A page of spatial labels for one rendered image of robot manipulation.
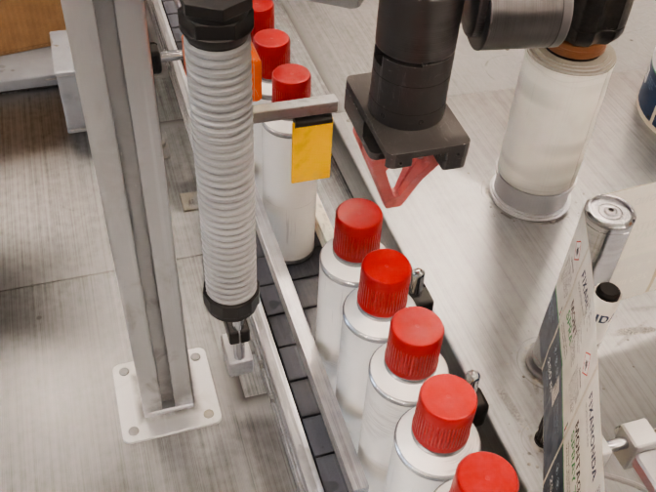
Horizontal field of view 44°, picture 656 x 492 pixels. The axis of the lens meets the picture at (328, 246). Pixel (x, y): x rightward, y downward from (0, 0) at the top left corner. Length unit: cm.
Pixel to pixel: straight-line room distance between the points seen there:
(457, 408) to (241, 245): 15
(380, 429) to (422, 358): 7
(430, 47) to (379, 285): 16
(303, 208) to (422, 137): 20
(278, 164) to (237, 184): 30
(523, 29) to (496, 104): 48
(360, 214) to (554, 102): 30
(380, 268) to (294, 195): 24
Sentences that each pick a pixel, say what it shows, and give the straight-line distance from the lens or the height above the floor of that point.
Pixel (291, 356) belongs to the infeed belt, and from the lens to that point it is 73.
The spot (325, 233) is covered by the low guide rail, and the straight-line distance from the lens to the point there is 79.
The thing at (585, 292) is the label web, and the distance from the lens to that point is 60.
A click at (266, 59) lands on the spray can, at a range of 73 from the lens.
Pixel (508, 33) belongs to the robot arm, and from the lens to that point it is 57.
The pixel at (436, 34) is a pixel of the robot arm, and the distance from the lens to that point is 56.
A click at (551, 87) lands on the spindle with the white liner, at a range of 80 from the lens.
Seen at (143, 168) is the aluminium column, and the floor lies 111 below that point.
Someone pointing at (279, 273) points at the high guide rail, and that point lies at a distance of 68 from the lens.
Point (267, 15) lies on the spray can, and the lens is 79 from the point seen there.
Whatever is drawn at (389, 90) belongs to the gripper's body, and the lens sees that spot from 58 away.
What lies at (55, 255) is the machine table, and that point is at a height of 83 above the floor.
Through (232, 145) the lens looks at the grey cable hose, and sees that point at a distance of 41.
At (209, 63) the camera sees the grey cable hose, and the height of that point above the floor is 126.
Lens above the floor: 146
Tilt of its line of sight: 45 degrees down
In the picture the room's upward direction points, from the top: 4 degrees clockwise
